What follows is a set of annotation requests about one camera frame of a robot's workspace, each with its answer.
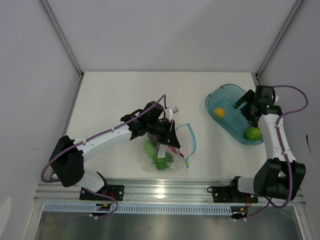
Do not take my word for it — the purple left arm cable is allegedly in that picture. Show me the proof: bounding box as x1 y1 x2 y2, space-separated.
41 94 168 183

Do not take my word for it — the light green toy fruit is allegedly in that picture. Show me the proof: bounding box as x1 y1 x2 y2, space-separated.
245 126 263 142

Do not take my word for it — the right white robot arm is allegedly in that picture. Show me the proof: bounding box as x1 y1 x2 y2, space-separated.
228 85 306 203

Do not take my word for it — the clear zip bag teal zipper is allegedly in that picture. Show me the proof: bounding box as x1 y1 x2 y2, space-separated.
137 123 197 173

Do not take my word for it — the aluminium mounting rail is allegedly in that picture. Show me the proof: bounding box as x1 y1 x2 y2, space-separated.
33 177 307 207

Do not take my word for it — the red toy chili pepper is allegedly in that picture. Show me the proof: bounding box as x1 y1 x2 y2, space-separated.
168 146 185 158

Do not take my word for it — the light green toy pepper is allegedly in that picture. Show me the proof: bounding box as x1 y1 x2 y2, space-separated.
143 141 158 159

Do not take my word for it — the white slotted cable duct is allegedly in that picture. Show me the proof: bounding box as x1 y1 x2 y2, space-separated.
43 202 233 216

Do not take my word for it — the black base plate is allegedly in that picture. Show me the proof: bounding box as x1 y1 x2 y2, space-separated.
79 185 125 201
206 186 259 204

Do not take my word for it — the teal plastic tub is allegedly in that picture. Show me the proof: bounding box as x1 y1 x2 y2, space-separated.
204 83 263 145

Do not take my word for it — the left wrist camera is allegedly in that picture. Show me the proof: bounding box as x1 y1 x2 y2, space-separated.
168 106 179 115

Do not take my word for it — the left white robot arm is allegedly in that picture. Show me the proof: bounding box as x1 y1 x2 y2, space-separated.
49 101 181 200

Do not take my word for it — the yellow toy lemon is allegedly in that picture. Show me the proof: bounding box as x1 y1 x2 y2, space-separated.
214 107 226 119

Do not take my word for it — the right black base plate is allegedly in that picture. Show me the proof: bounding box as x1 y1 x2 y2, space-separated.
206 186 259 204

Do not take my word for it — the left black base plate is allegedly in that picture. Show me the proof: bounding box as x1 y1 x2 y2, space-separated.
79 185 125 201

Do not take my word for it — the dark green toy bell pepper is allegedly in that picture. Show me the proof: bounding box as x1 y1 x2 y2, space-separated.
152 153 174 170

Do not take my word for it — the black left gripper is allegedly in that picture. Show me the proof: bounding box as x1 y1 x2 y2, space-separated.
147 119 180 149

